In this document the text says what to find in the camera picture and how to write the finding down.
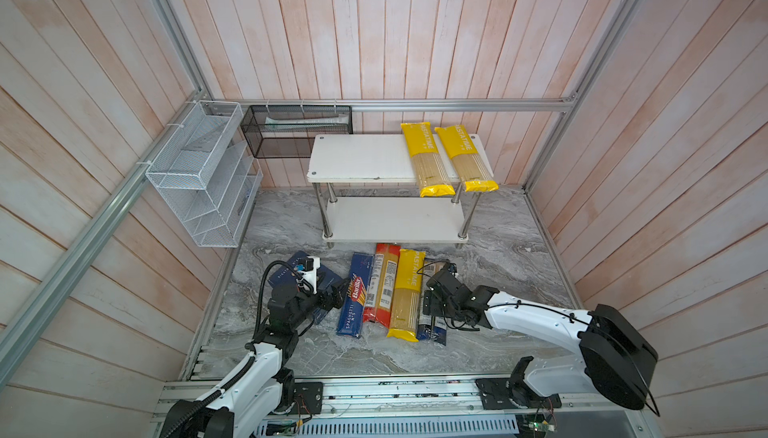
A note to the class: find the black mesh wall basket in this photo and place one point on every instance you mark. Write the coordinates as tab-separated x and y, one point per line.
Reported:
289	131

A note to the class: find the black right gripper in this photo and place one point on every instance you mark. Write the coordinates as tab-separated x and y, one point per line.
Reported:
430	303

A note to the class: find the blue Barilla rigatoni box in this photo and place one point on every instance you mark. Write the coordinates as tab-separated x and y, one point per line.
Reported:
284	303

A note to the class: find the white two-tier shelf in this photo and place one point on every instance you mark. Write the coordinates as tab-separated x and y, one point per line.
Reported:
367	192

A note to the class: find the white wire mesh organizer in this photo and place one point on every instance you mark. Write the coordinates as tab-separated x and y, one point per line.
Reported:
205	176

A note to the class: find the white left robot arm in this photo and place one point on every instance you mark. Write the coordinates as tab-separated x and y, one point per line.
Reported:
246	372

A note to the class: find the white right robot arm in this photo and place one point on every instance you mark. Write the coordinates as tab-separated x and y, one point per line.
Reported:
605	353

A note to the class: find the yellow pastatime spaghetti bag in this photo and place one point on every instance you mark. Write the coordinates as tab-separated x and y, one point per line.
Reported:
406	296
466	159
427	164

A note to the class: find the clear blue-ended spaghetti bag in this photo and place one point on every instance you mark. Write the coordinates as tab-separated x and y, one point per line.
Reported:
428	328

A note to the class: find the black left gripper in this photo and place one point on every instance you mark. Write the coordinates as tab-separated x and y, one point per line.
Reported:
337	300

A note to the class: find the red spaghetti bag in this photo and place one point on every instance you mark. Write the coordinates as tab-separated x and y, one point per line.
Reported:
380	290

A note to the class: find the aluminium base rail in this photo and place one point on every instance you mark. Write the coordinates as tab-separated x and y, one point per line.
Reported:
338	400

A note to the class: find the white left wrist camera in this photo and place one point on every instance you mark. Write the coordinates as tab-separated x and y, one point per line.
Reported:
307	269

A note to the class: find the blue Barilla spaghetti bag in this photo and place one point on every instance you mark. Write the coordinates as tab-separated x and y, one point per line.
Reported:
351	313

